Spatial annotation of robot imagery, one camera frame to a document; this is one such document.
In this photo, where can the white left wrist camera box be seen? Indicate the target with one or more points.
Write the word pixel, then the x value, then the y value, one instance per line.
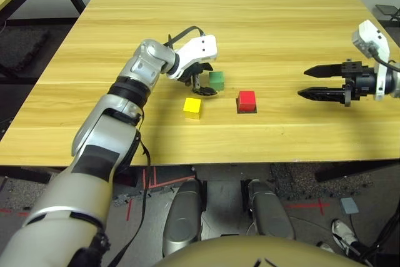
pixel 200 49

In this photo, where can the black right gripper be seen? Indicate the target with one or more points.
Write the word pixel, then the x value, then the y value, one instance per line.
pixel 361 82

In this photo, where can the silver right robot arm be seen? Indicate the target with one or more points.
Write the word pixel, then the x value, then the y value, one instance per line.
pixel 395 85

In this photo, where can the green wooden cube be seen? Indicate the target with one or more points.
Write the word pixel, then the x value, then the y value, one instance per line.
pixel 217 80

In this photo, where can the silver right robot leg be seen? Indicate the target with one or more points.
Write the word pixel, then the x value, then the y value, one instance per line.
pixel 268 214

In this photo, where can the grey blue floor pad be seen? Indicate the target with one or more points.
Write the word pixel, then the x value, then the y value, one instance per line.
pixel 349 206

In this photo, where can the silver robot leg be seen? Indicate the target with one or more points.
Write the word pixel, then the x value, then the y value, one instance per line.
pixel 268 214
pixel 182 217

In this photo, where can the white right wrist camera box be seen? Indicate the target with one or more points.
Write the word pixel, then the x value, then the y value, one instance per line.
pixel 372 40

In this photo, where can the red tape cross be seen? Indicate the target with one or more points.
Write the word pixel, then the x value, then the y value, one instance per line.
pixel 320 207

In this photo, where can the red tape corner mark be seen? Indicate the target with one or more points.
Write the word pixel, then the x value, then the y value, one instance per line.
pixel 150 185

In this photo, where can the black table frame bar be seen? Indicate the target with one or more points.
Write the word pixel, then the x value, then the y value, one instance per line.
pixel 25 174
pixel 350 171

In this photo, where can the black square marker patch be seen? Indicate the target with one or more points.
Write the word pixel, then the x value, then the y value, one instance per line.
pixel 247 112

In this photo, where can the black trouser leg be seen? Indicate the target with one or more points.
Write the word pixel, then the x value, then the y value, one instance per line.
pixel 362 249

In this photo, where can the yellow wooden cube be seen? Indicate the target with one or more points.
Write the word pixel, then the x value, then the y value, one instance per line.
pixel 192 107

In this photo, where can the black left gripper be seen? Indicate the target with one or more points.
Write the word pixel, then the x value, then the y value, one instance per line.
pixel 195 76

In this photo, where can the red wooden cube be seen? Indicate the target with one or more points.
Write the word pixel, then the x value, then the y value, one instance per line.
pixel 247 100

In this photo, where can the white sneaker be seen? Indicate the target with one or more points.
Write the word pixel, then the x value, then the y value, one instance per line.
pixel 343 234

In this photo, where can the short red tape strip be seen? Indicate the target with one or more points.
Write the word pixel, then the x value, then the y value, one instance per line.
pixel 129 210

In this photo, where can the black stand base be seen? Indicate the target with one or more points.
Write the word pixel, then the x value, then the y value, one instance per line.
pixel 389 10

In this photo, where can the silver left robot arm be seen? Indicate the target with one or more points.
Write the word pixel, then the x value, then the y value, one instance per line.
pixel 103 135

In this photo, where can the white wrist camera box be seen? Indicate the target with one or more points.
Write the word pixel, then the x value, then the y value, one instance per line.
pixel 372 40
pixel 200 49

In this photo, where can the silver left robot leg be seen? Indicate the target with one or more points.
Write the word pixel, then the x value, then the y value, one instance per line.
pixel 182 217

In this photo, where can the black foam floor mat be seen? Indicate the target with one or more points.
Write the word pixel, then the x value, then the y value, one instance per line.
pixel 22 48

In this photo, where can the tan robot torso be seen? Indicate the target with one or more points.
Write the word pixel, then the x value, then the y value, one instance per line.
pixel 256 253

